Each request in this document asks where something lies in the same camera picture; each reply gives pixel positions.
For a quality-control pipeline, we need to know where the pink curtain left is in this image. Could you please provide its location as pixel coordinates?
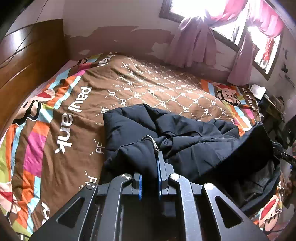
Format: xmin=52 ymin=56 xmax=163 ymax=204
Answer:
xmin=165 ymin=17 xmax=217 ymax=68

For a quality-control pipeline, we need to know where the pink curtain right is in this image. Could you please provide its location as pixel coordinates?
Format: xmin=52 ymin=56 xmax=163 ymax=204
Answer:
xmin=207 ymin=1 xmax=284 ymax=86

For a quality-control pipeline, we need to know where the pink curtain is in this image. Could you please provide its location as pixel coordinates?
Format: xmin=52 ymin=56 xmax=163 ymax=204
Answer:
xmin=165 ymin=17 xmax=217 ymax=68
xmin=207 ymin=1 xmax=284 ymax=86

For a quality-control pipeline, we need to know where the brown patterned bed cover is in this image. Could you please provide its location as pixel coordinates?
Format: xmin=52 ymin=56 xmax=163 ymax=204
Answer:
xmin=1 ymin=53 xmax=282 ymax=240

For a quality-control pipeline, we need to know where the white paper bag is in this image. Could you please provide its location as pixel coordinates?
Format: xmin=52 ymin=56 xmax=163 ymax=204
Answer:
xmin=250 ymin=84 xmax=266 ymax=100

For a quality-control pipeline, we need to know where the wooden headboard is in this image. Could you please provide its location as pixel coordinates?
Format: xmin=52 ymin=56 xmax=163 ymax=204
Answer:
xmin=1 ymin=19 xmax=69 ymax=133

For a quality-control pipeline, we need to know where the cluttered bedside table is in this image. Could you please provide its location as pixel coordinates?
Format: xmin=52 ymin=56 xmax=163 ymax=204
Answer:
xmin=256 ymin=91 xmax=295 ymax=149

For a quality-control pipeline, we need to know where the dark navy padded jacket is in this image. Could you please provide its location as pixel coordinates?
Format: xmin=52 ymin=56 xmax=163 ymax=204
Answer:
xmin=100 ymin=104 xmax=280 ymax=216

